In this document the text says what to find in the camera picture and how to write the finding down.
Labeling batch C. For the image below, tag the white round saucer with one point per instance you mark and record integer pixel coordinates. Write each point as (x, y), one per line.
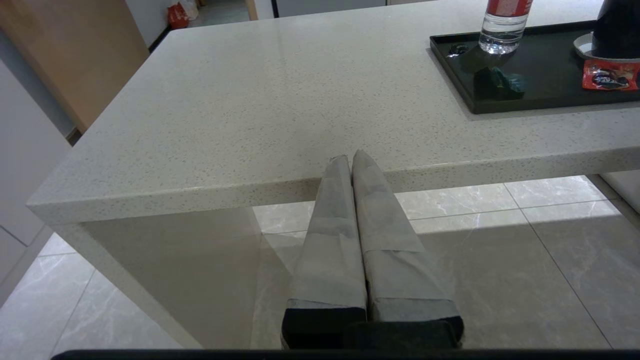
(582, 46)

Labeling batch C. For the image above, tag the red plastic bag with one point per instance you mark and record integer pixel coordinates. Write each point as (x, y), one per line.
(177, 16)

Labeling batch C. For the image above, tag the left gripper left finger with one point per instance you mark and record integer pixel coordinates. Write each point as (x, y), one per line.
(330, 260)

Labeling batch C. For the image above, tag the clear water bottle red cap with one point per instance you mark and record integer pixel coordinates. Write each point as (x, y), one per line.
(502, 25)

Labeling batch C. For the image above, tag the black rectangular serving tray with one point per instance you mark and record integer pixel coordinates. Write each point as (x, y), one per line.
(550, 75)

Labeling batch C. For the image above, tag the black mug white inside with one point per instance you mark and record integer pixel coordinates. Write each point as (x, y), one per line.
(617, 30)

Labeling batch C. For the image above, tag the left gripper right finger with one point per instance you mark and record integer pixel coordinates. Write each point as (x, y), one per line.
(395, 270)

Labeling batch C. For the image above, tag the dark green snack packet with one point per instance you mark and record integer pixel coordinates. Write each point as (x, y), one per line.
(500, 84)

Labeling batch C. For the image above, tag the red coffee packet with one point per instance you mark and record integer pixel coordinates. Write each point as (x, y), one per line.
(610, 76)

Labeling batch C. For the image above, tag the white plastic bag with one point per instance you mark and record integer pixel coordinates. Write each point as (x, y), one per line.
(190, 7)

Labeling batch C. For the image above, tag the wooden entrance door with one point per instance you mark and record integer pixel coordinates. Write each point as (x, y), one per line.
(75, 55)

